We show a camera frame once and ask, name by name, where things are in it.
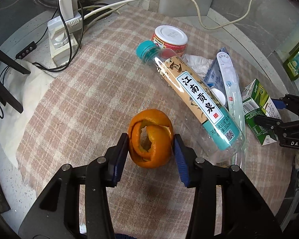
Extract green milk carton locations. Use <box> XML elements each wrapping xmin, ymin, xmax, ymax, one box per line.
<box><xmin>242</xmin><ymin>78</ymin><xmax>282</xmax><ymax>146</ymax></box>

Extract green box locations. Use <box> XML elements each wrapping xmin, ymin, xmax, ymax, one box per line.
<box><xmin>283</xmin><ymin>42</ymin><xmax>299</xmax><ymax>81</ymax></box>

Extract thin yellowed white cable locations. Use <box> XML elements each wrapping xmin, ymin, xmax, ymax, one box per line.
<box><xmin>149</xmin><ymin>0</ymin><xmax>265</xmax><ymax>29</ymax></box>

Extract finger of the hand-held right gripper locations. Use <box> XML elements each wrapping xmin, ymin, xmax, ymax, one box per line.
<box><xmin>254</xmin><ymin>115</ymin><xmax>299</xmax><ymax>150</ymax></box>
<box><xmin>273</xmin><ymin>93</ymin><xmax>299</xmax><ymax>116</ymax></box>

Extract white cloth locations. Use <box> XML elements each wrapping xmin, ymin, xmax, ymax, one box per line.
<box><xmin>0</xmin><ymin>60</ymin><xmax>55</xmax><ymax>170</ymax></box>

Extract black stand legs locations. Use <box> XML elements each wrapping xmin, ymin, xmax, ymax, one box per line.
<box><xmin>0</xmin><ymin>41</ymin><xmax>31</xmax><ymax>114</ymax></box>

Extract white round cap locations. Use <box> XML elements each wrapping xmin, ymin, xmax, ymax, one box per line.
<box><xmin>211</xmin><ymin>88</ymin><xmax>226</xmax><ymax>104</ymax></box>

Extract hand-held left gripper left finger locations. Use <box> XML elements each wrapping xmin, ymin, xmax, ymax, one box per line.
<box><xmin>18</xmin><ymin>133</ymin><xmax>129</xmax><ymax>239</ymax></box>

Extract orange peel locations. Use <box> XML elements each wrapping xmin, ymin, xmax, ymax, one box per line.
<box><xmin>128</xmin><ymin>108</ymin><xmax>175</xmax><ymax>168</ymax></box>

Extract white charger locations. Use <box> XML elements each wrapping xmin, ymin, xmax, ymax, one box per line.
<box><xmin>58</xmin><ymin>0</ymin><xmax>74</xmax><ymax>20</ymax></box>

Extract black inline controller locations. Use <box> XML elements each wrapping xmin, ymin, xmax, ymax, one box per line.
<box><xmin>15</xmin><ymin>41</ymin><xmax>37</xmax><ymax>60</ymax></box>

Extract white tissue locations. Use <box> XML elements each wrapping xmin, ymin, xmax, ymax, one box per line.
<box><xmin>183</xmin><ymin>54</ymin><xmax>215</xmax><ymax>78</ymax></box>

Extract white and red plastic cup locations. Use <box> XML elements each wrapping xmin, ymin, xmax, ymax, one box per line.
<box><xmin>153</xmin><ymin>25</ymin><xmax>188</xmax><ymax>58</ymax></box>

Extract white power strip with chargers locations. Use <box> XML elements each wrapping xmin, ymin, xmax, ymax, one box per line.
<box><xmin>35</xmin><ymin>0</ymin><xmax>84</xmax><ymax>72</ymax></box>

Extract clear plastic water bottle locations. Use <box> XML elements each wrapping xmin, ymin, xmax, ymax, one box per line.
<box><xmin>136</xmin><ymin>40</ymin><xmax>246</xmax><ymax>165</ymax></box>

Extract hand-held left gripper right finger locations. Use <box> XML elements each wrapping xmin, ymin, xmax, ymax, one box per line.
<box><xmin>173</xmin><ymin>134</ymin><xmax>281</xmax><ymax>239</ymax></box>

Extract plaid cloth mat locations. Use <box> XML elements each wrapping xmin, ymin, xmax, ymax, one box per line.
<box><xmin>17</xmin><ymin>5</ymin><xmax>299</xmax><ymax>239</ymax></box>

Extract thick white cable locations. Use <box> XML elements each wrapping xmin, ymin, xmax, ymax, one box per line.
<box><xmin>83</xmin><ymin>0</ymin><xmax>198</xmax><ymax>23</ymax></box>

